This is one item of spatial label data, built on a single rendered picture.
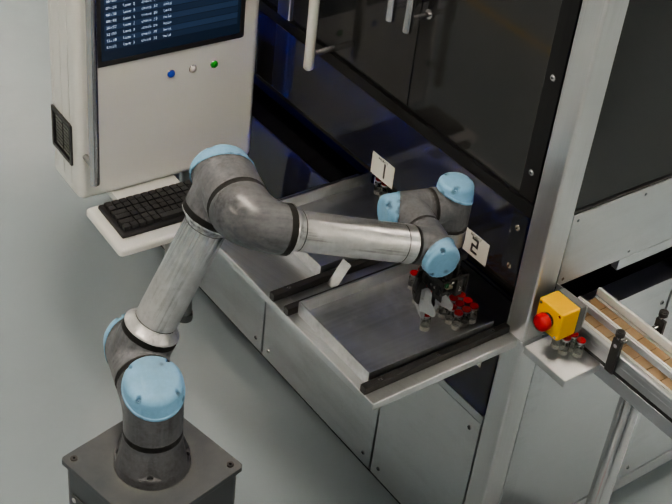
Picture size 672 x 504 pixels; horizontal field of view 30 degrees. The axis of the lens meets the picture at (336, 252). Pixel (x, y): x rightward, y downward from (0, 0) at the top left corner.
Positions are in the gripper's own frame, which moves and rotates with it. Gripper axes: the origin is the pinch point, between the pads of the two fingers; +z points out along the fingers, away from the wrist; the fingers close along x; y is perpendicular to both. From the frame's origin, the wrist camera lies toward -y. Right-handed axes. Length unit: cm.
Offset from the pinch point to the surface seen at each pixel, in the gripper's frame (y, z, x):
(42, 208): -192, 94, -5
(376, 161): -40.9, -9.7, 15.5
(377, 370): 8.8, 2.0, -19.4
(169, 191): -77, 10, -20
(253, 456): -54, 93, -4
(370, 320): -7.5, 5.1, -8.8
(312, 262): -28.5, 2.9, -10.2
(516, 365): 14.8, 11.8, 16.3
